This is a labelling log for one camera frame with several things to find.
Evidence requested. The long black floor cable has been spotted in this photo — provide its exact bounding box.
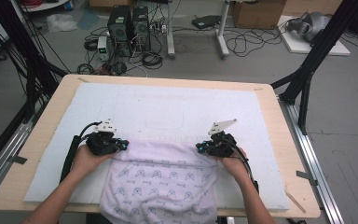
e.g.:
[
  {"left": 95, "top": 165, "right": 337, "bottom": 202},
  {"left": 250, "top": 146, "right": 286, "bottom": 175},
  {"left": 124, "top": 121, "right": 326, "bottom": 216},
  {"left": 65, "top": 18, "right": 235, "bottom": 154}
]
[{"left": 225, "top": 27, "right": 282, "bottom": 58}]

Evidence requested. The black flat laptop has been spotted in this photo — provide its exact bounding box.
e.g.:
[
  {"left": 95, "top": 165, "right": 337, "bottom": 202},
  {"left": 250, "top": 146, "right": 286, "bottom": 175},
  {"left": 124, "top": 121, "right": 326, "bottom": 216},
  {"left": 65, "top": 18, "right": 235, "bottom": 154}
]
[{"left": 191, "top": 14, "right": 222, "bottom": 30}]

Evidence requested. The white foam mat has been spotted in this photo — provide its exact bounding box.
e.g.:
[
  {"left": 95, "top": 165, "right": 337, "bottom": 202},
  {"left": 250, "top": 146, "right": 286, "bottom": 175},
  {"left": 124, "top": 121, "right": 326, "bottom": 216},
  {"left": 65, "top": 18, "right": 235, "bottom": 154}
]
[{"left": 22, "top": 81, "right": 291, "bottom": 211}]

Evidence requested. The large black computer tower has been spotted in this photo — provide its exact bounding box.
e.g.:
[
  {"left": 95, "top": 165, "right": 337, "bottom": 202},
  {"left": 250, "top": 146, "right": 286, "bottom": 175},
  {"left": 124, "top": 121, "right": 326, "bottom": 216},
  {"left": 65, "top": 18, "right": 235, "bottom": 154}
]
[{"left": 106, "top": 5, "right": 133, "bottom": 58}]

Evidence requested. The white power unit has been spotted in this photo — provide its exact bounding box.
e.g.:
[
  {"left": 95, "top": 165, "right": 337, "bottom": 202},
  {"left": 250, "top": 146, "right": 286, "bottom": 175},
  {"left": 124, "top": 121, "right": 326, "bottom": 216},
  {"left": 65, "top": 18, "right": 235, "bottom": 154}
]
[{"left": 97, "top": 35, "right": 110, "bottom": 62}]

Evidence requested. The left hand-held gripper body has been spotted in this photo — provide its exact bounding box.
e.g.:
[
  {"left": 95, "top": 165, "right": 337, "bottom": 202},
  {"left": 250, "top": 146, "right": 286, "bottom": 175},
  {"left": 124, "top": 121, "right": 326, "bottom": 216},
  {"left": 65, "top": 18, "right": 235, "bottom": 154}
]
[{"left": 85, "top": 119, "right": 121, "bottom": 157}]

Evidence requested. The white floor board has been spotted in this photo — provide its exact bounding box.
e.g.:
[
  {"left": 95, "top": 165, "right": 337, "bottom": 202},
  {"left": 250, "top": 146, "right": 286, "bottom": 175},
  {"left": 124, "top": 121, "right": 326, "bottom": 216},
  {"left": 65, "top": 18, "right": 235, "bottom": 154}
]
[{"left": 277, "top": 15, "right": 351, "bottom": 57}]

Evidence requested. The black frame post with cables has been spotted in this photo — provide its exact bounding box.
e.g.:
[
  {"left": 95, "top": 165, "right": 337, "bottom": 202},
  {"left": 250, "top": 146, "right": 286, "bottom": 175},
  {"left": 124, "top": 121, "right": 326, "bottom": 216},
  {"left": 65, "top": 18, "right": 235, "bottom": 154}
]
[{"left": 0, "top": 0, "right": 70, "bottom": 124}]

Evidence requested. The lilac printed towel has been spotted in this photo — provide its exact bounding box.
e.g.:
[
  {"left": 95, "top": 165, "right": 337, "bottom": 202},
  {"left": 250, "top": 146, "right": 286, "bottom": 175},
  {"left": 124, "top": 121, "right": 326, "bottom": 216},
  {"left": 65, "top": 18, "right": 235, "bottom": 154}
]
[{"left": 99, "top": 139, "right": 220, "bottom": 224}]

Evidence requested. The white floor cable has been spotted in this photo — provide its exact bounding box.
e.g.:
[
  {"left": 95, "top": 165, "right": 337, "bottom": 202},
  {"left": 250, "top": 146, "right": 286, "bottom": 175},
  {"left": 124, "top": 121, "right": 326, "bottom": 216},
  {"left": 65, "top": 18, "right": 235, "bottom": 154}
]
[{"left": 126, "top": 57, "right": 149, "bottom": 77}]

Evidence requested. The pale cardboard box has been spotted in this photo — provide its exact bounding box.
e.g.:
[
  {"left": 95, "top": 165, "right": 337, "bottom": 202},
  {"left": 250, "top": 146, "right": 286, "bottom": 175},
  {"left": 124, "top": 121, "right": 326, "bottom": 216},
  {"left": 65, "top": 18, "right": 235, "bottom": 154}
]
[{"left": 282, "top": 0, "right": 345, "bottom": 17}]

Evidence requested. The person's right hand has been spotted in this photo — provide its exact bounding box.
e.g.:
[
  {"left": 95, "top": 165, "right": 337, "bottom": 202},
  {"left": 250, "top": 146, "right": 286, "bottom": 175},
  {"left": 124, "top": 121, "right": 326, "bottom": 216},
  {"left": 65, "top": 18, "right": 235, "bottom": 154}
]
[{"left": 216, "top": 147, "right": 253, "bottom": 187}]

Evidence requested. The white desk leg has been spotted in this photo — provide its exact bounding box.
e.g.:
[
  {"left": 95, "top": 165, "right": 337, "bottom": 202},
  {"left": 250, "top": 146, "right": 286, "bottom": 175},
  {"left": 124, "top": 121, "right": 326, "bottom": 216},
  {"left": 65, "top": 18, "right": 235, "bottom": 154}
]
[
  {"left": 165, "top": 0, "right": 177, "bottom": 61},
  {"left": 215, "top": 0, "right": 231, "bottom": 60}
]

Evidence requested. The teal floor sheet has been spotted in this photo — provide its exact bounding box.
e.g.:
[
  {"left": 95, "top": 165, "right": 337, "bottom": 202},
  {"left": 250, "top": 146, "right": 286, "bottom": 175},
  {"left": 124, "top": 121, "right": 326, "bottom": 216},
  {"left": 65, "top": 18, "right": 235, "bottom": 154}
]
[{"left": 76, "top": 8, "right": 103, "bottom": 31}]

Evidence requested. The coiled black cable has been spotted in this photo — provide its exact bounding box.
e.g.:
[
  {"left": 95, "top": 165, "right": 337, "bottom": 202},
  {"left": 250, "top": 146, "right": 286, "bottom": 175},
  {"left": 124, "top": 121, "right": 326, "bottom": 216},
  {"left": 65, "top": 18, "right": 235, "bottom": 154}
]
[
  {"left": 141, "top": 50, "right": 164, "bottom": 70},
  {"left": 76, "top": 63, "right": 95, "bottom": 76},
  {"left": 83, "top": 36, "right": 99, "bottom": 52}
]

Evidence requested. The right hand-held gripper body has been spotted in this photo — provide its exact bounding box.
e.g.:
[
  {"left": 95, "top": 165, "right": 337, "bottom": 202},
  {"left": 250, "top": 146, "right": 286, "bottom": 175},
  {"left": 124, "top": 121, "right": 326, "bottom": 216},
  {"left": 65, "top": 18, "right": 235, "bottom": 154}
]
[{"left": 205, "top": 118, "right": 239, "bottom": 159}]

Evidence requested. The black tape piece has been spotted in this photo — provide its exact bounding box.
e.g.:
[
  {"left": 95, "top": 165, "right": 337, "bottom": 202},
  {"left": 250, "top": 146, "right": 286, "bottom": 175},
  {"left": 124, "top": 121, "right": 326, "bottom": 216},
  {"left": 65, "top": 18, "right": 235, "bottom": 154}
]
[
  {"left": 7, "top": 154, "right": 29, "bottom": 165},
  {"left": 296, "top": 170, "right": 319, "bottom": 187}
]

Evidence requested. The brown cardboard box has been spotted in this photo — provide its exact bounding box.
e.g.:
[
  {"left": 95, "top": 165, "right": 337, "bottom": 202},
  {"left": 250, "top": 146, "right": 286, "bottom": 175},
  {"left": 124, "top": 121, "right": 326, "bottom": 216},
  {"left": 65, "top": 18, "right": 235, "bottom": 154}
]
[{"left": 231, "top": 0, "right": 287, "bottom": 30}]

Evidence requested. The clear plastic bag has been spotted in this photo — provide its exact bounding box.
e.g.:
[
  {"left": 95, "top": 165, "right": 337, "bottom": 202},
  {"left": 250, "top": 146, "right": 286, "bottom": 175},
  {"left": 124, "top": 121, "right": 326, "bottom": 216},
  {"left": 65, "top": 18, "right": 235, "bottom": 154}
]
[{"left": 46, "top": 12, "right": 79, "bottom": 34}]

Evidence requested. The grey headset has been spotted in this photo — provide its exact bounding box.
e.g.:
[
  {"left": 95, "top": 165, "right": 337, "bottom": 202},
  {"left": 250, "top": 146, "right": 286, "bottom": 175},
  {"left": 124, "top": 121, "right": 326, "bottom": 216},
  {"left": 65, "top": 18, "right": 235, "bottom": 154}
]
[{"left": 286, "top": 11, "right": 332, "bottom": 43}]

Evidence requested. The slim black computer tower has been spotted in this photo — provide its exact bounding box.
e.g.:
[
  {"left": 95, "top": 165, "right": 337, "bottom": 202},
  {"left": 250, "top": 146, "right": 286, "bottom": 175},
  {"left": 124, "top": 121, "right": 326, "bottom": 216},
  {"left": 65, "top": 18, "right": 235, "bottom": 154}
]
[{"left": 131, "top": 6, "right": 152, "bottom": 52}]

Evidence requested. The aluminium rail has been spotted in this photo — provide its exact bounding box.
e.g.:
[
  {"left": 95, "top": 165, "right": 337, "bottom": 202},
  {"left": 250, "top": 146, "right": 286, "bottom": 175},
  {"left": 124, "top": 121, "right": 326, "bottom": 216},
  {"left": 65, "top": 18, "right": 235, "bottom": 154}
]
[
  {"left": 0, "top": 119, "right": 35, "bottom": 203},
  {"left": 279, "top": 98, "right": 345, "bottom": 224}
]

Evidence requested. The person's left hand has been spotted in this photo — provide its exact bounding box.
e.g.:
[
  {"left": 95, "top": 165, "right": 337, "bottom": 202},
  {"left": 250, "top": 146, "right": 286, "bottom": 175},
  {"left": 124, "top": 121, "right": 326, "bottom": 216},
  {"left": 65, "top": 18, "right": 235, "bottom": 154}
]
[{"left": 71, "top": 145, "right": 117, "bottom": 182}]

